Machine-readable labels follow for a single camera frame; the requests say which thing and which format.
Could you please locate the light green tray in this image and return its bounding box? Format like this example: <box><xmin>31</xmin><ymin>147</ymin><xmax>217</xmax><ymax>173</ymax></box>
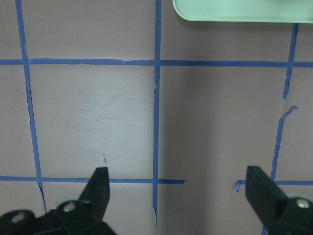
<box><xmin>173</xmin><ymin>0</ymin><xmax>313</xmax><ymax>24</ymax></box>

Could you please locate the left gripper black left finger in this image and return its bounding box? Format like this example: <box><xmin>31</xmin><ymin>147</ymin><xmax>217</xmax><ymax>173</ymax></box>
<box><xmin>78</xmin><ymin>167</ymin><xmax>110</xmax><ymax>220</ymax></box>

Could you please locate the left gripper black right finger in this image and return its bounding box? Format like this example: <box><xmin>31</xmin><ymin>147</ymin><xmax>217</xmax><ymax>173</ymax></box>
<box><xmin>245</xmin><ymin>165</ymin><xmax>290</xmax><ymax>227</ymax></box>

